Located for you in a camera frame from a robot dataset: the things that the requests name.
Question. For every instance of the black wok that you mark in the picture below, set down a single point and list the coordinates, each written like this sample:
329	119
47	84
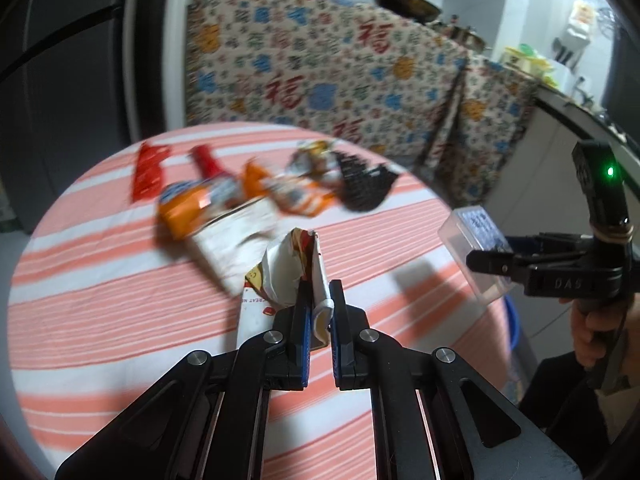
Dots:
405	4

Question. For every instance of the person's dark clothing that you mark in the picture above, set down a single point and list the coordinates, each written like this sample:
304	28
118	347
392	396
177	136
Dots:
560	395

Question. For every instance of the orange and white packet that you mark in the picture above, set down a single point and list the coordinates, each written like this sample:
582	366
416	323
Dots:
295	195

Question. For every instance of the yellow green plastic containers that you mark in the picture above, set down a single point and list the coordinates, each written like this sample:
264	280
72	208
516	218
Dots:
530	62

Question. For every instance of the white wall appliance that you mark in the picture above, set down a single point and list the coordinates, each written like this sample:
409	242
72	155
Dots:
582	17

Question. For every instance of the red sachet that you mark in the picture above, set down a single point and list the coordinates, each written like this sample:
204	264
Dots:
209	165

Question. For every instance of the person's right hand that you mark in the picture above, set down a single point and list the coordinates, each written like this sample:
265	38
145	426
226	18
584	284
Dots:
589	332

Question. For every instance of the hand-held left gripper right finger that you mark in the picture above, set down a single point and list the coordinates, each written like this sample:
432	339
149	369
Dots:
337	345

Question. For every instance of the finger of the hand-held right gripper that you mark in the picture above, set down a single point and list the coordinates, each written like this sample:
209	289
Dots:
540	242
495	263

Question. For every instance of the white kitchen counter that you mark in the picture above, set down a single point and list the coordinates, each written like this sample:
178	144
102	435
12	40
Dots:
570	110

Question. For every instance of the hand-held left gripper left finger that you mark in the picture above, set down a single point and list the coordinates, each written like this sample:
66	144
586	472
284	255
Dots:
300	345

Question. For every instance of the flat red wrapper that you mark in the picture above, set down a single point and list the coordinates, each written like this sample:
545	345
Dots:
149	172

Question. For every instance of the orange snack bag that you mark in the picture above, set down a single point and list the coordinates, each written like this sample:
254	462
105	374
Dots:
190	207

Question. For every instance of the black snack packet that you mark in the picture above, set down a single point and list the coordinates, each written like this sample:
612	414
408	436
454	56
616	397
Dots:
362	182

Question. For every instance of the dark grey refrigerator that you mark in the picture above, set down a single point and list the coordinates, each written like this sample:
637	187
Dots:
70	90

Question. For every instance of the crumpled foil wrapper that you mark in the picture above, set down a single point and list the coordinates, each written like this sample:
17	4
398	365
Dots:
312	160

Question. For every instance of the white paper carton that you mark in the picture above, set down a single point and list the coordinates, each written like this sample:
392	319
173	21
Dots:
285	270

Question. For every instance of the clear plastic box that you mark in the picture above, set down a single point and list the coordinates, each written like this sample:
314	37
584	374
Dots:
467	230

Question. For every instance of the steel pot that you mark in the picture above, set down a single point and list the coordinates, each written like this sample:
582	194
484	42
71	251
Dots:
467	37

